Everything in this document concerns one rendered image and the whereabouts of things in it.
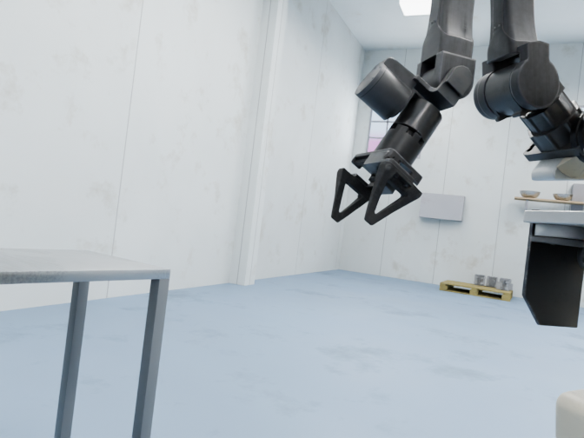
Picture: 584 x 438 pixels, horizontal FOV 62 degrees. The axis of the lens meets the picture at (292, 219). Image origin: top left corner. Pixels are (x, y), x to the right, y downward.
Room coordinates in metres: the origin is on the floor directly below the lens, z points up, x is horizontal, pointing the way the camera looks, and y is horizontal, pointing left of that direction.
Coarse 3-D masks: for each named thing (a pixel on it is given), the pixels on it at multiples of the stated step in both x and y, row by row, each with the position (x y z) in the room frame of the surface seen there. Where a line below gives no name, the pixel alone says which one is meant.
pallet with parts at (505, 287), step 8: (448, 280) 10.40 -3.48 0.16; (480, 280) 9.97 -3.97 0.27; (488, 280) 9.91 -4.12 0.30; (496, 280) 9.87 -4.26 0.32; (504, 280) 9.49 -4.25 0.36; (440, 288) 9.70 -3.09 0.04; (448, 288) 9.99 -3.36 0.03; (456, 288) 10.31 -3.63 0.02; (472, 288) 9.43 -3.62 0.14; (480, 288) 9.42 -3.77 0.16; (488, 288) 9.65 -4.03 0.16; (496, 288) 9.58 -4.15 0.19; (504, 288) 9.47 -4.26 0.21; (512, 288) 9.72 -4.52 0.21; (480, 296) 9.36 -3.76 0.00; (488, 296) 9.33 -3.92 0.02; (496, 296) 9.58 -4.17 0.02; (504, 296) 9.17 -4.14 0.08; (512, 296) 9.83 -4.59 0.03
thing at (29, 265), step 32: (0, 256) 1.32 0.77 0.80; (32, 256) 1.40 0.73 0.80; (64, 256) 1.49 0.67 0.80; (96, 256) 1.59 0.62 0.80; (160, 288) 1.47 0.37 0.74; (160, 320) 1.48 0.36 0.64; (64, 352) 1.72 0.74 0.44; (160, 352) 1.50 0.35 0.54; (64, 384) 1.71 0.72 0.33; (64, 416) 1.71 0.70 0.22
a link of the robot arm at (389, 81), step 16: (384, 64) 0.68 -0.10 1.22; (400, 64) 0.69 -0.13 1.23; (368, 80) 0.68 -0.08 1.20; (384, 80) 0.67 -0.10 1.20; (400, 80) 0.68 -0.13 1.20; (416, 80) 0.69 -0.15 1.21; (448, 80) 0.68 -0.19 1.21; (464, 80) 0.68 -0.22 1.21; (368, 96) 0.68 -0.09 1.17; (384, 96) 0.67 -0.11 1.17; (400, 96) 0.68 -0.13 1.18; (432, 96) 0.70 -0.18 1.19; (448, 96) 0.68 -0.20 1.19; (384, 112) 0.69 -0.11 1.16
